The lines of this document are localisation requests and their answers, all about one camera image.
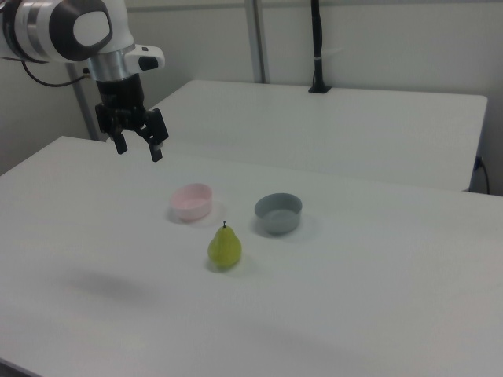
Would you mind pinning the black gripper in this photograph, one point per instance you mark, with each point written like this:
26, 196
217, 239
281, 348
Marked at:
120, 94

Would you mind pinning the green pear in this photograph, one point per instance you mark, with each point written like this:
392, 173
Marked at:
225, 247

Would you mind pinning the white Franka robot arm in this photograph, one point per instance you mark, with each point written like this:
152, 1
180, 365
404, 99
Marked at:
47, 27

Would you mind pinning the pink bowl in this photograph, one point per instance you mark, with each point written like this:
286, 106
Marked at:
191, 205

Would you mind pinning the grey bowl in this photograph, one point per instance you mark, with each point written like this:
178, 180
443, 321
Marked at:
278, 217

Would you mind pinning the grey partition post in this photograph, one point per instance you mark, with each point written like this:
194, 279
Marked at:
257, 39

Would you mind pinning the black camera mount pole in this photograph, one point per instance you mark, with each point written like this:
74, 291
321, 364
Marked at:
317, 39

